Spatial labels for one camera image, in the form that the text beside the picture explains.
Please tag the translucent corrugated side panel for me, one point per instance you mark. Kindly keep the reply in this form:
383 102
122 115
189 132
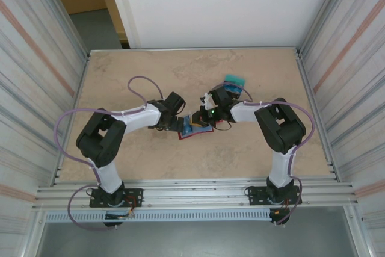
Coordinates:
355 73
30 73

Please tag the white door frame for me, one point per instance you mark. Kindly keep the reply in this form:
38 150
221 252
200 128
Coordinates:
126 13

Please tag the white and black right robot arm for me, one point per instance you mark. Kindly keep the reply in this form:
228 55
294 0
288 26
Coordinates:
243 112

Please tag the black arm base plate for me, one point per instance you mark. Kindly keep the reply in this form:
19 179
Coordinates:
255 193
136 192

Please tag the small circuit board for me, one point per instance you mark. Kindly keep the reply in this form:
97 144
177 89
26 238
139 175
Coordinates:
117 216

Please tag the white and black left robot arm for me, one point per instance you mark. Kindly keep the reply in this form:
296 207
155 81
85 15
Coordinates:
138 117

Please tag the blue credit card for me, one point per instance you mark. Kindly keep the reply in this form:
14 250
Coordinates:
236 90

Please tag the aluminium rail frame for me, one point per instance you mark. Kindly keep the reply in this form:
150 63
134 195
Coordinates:
195 187

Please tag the red card holder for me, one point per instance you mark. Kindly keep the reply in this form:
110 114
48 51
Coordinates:
184 136

